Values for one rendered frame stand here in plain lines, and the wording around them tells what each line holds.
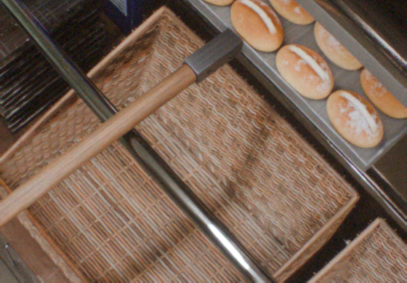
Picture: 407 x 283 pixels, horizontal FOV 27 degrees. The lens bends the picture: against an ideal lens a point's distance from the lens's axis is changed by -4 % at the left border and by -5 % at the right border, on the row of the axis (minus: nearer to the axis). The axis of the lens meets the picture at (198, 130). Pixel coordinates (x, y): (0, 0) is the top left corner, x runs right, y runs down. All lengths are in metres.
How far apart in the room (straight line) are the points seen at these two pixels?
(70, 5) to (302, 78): 0.66
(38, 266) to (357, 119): 0.84
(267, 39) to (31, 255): 0.78
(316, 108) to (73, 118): 0.68
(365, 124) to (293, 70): 0.13
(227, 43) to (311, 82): 0.14
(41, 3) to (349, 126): 0.78
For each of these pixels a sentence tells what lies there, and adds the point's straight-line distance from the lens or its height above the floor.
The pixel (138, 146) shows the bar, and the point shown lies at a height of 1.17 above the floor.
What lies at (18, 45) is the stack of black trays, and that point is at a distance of 1.72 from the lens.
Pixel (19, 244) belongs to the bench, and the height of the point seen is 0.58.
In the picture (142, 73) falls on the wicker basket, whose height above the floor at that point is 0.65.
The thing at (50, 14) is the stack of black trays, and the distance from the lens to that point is 1.75.
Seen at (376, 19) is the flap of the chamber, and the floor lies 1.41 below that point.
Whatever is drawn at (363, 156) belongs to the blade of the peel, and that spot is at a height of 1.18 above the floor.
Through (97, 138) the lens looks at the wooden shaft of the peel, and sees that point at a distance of 1.20.
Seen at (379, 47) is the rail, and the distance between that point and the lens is 1.04.
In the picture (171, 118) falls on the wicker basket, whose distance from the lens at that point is 1.89.
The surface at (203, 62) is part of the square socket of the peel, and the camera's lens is 1.26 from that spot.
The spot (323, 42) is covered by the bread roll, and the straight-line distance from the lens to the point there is 1.30.
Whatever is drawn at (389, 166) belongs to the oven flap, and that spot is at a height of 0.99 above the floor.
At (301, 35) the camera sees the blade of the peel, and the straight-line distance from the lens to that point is 1.34.
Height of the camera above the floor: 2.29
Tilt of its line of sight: 63 degrees down
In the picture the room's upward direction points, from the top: 6 degrees clockwise
